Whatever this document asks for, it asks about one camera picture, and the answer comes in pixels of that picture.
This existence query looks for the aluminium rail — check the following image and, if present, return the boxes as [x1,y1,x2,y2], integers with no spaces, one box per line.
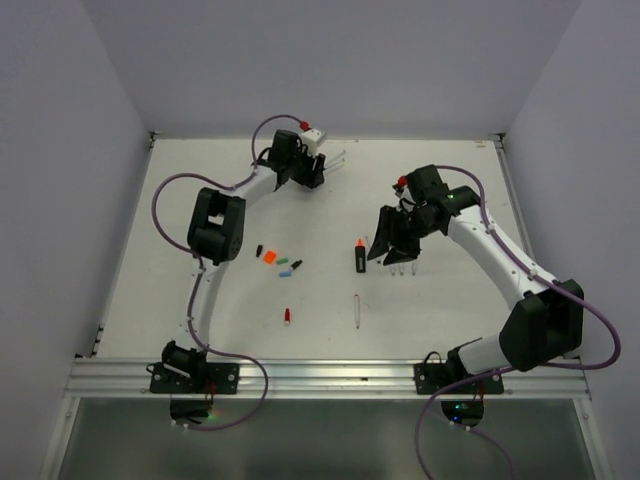
[64,358,590,400]
[489,132,536,260]

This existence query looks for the aluminium right side rail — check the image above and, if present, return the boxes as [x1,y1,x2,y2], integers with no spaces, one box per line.
[489,132,536,260]

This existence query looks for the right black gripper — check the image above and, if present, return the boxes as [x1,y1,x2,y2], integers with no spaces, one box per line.
[368,203,438,264]

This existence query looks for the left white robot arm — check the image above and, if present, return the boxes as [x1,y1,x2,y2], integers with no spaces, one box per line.
[162,128,326,393]

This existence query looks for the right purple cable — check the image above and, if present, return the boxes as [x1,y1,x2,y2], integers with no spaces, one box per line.
[414,164,624,480]

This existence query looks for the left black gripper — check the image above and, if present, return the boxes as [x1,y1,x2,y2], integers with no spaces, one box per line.
[287,143,325,189]

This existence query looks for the yellow cap marker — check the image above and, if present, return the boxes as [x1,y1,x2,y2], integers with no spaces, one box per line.
[324,158,346,173]

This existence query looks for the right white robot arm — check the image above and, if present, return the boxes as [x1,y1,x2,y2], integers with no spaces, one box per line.
[368,165,584,393]

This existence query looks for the orange highlighter cap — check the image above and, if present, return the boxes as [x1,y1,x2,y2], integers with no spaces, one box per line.
[263,250,277,264]

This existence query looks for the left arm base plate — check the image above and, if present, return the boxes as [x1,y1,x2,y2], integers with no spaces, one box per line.
[146,362,240,395]

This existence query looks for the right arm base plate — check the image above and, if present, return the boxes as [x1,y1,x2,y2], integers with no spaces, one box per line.
[413,362,505,395]

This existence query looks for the aluminium front rail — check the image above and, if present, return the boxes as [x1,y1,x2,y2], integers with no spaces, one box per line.
[64,358,590,400]

